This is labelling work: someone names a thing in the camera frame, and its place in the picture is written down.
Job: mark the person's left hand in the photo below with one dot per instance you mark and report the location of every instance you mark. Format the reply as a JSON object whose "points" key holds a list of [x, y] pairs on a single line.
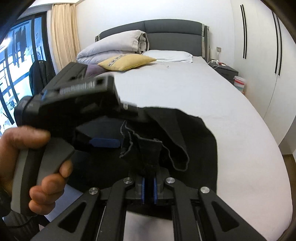
{"points": [[13, 148]]}

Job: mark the black pants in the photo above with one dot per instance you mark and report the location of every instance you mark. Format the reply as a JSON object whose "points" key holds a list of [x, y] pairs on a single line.
{"points": [[198, 148]]}

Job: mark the yellow cushion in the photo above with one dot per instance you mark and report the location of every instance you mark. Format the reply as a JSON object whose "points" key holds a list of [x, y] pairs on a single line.
{"points": [[129, 62]]}

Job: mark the large window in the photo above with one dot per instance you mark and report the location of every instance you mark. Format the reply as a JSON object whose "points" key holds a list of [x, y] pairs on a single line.
{"points": [[18, 58]]}

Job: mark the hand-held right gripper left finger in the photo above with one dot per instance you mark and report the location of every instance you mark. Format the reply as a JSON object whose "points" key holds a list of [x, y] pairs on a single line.
{"points": [[143, 190]]}

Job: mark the purple cushion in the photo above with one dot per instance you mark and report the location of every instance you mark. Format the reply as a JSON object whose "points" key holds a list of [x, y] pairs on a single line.
{"points": [[94, 69]]}

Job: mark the cream curtain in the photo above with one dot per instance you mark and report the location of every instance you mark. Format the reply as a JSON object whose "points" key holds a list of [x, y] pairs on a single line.
{"points": [[64, 34]]}

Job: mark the dark grey nightstand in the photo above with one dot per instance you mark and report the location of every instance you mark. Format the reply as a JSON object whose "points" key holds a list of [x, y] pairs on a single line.
{"points": [[227, 71]]}

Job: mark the grey upholstered headboard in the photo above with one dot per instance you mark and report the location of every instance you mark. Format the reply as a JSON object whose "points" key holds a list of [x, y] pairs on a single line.
{"points": [[173, 34]]}

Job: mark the dark jacket on chair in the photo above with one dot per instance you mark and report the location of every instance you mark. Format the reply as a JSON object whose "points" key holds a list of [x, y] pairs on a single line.
{"points": [[39, 74]]}

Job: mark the bed with white sheet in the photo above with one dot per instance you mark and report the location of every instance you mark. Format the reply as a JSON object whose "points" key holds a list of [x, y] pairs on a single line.
{"points": [[196, 92]]}

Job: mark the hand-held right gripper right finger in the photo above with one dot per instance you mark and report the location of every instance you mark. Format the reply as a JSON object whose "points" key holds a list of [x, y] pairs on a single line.
{"points": [[155, 190]]}

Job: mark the wall socket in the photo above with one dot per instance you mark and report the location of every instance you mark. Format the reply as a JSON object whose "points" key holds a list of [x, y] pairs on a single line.
{"points": [[218, 49]]}

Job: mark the white pillow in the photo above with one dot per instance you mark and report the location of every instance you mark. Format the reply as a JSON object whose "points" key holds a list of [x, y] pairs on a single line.
{"points": [[168, 55]]}

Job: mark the folded white duvet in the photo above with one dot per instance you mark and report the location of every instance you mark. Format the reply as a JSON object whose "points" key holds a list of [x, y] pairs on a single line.
{"points": [[108, 46]]}

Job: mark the white wardrobe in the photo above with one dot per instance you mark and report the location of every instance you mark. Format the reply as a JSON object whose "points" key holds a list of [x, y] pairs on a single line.
{"points": [[259, 69]]}

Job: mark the small waste bin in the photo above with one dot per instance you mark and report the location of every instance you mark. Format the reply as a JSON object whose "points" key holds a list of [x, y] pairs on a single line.
{"points": [[239, 84]]}

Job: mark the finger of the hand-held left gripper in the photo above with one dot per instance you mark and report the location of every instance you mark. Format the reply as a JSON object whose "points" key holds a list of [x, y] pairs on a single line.
{"points": [[104, 142], [136, 113]]}

